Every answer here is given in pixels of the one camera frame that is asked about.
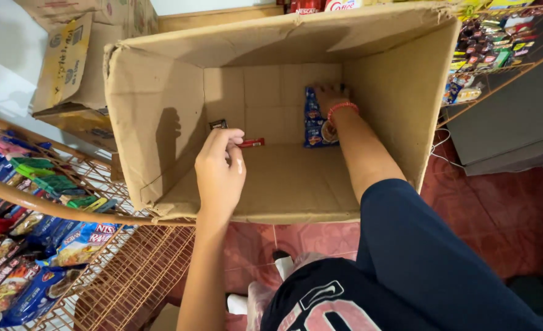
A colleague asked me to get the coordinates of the orange wire rack with snack packets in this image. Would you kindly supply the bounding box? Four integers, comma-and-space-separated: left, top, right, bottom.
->
0, 110, 197, 331

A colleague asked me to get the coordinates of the red bead bracelet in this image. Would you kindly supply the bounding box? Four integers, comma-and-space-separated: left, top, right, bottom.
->
327, 101, 360, 127

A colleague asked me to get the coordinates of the printed brown cardboard carton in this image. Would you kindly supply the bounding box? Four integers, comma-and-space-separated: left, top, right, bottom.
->
14, 0, 160, 153

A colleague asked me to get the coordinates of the person's right hand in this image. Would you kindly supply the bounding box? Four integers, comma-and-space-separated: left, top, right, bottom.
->
314, 83, 359, 121

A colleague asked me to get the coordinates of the blue noodle packet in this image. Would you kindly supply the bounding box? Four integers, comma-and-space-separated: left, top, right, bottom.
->
303, 86, 341, 149

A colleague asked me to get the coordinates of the white sock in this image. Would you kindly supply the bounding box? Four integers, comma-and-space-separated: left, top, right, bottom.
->
273, 250, 296, 282
226, 293, 249, 316

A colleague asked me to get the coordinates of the large open cardboard box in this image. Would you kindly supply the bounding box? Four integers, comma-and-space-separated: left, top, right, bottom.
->
103, 2, 462, 225

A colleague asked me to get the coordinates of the navy shirt with pink print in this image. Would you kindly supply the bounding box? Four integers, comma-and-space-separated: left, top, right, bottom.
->
260, 178, 543, 331

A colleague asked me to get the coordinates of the small cardboard piece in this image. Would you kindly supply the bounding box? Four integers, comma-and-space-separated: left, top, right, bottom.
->
148, 303, 181, 331

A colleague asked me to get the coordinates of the white cable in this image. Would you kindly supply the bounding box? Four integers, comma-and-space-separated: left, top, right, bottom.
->
430, 128, 466, 169

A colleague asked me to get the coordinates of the wire rack with hanging sachets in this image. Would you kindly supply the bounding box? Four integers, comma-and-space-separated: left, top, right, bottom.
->
437, 0, 543, 130

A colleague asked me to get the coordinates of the grey cabinet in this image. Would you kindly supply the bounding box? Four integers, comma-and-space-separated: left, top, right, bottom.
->
445, 46, 543, 177

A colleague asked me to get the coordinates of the red sachet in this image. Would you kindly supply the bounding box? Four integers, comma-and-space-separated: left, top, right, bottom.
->
236, 137, 266, 149

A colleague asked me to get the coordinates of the person's left hand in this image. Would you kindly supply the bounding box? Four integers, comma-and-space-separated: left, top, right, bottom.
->
194, 128, 247, 218

